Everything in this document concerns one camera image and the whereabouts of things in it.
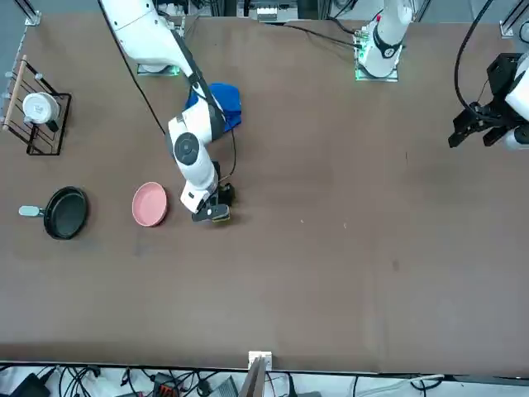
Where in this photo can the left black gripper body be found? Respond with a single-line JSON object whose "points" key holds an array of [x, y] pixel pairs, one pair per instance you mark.
{"points": [[504, 74]]}

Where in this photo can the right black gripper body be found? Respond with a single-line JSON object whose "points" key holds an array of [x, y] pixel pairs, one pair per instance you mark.
{"points": [[225, 195]]}

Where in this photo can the green and yellow sponge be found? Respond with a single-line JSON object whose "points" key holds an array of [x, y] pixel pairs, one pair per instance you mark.
{"points": [[221, 219]]}

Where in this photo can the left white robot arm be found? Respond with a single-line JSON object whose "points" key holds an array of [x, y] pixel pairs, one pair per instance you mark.
{"points": [[388, 37]]}

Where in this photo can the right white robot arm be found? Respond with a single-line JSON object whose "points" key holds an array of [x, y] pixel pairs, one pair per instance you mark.
{"points": [[190, 149]]}

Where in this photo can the pink bowl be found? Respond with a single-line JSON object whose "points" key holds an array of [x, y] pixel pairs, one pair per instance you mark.
{"points": [[149, 204]]}

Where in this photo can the blue cloth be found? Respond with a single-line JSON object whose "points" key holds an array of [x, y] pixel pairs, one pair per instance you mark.
{"points": [[225, 99]]}

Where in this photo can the white socket box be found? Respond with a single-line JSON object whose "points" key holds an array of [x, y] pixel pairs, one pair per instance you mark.
{"points": [[266, 12]]}

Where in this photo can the orange and black device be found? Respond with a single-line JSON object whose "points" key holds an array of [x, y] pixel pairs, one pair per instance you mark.
{"points": [[165, 388]]}

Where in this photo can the white cup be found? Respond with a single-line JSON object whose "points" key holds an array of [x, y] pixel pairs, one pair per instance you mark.
{"points": [[39, 107]]}

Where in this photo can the black power adapter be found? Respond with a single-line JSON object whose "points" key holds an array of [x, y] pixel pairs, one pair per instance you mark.
{"points": [[29, 386]]}

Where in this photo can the aluminium corner rail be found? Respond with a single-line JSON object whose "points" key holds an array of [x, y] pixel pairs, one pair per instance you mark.
{"points": [[507, 27], [33, 17]]}

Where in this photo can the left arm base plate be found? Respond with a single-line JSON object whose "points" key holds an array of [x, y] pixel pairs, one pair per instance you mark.
{"points": [[374, 78]]}

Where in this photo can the white table edge bracket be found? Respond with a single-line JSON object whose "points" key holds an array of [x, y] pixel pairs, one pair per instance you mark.
{"points": [[260, 355]]}

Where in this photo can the aluminium profile post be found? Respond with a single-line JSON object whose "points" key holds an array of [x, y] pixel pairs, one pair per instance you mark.
{"points": [[254, 380]]}

